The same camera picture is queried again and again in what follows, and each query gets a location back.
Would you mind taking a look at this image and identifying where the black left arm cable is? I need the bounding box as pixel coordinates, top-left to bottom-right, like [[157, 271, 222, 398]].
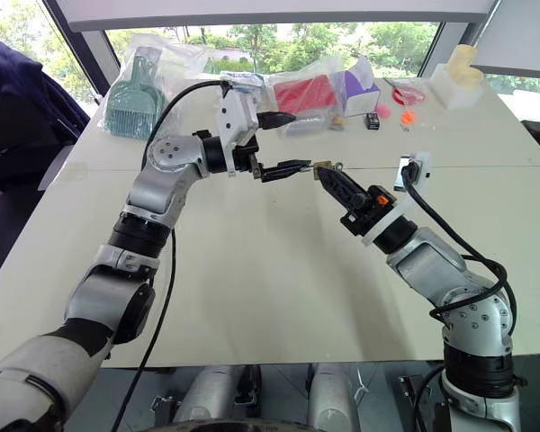
[[109, 78, 231, 432]]

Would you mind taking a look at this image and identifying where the purple and white box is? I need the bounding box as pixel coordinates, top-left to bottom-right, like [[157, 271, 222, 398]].
[[337, 58, 383, 120]]

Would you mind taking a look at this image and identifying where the pale yellow plastic fitting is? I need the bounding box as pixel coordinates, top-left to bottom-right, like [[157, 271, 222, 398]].
[[445, 44, 484, 87]]

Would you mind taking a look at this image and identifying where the teal dustpan and brush set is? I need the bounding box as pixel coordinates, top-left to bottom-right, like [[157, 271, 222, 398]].
[[103, 54, 167, 140]]

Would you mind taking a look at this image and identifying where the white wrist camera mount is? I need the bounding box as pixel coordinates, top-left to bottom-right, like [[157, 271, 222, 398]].
[[359, 151, 434, 248], [215, 79, 260, 179]]

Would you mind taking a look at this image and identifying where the clear plastic bottle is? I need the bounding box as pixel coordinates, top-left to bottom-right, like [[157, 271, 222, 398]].
[[282, 114, 339, 141]]

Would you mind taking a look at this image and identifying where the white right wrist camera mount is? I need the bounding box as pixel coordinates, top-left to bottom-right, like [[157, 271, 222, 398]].
[[359, 151, 434, 248]]

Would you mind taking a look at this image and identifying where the silver rounded robot leg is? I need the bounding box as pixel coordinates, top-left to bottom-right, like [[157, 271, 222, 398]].
[[173, 364, 247, 424], [306, 362, 359, 432]]

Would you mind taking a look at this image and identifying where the red ring in bag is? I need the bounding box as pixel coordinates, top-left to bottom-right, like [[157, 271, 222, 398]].
[[382, 76, 429, 108]]

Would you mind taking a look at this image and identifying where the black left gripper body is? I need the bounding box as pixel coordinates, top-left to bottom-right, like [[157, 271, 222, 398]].
[[231, 133, 266, 182]]

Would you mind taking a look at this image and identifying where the teal dustpan in plastic bag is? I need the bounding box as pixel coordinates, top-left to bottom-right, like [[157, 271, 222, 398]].
[[95, 32, 213, 141]]

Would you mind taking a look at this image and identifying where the dark blue jacket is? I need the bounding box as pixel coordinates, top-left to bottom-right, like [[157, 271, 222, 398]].
[[0, 39, 92, 182]]

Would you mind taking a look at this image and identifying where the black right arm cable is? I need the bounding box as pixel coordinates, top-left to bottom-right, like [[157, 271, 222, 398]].
[[400, 160, 519, 323]]

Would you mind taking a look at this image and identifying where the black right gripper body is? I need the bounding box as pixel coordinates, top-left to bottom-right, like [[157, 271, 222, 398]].
[[339, 184, 396, 237]]

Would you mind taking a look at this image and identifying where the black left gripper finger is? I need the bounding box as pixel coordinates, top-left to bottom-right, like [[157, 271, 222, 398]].
[[256, 111, 297, 132], [259, 158, 312, 185]]

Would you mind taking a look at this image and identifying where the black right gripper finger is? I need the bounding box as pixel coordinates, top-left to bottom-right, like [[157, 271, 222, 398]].
[[319, 168, 373, 199], [319, 172, 365, 218]]

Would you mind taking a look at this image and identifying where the red flat pack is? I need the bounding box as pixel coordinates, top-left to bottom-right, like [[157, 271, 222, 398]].
[[272, 74, 343, 112]]

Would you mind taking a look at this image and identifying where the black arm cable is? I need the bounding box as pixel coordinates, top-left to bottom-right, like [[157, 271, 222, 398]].
[[400, 160, 519, 323], [109, 78, 231, 432]]

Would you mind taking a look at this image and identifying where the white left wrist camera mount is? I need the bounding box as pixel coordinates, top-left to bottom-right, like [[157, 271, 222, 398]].
[[215, 79, 260, 179]]

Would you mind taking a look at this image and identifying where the crinkled clear plastic bag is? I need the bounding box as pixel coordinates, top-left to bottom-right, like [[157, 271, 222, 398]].
[[264, 54, 380, 137]]

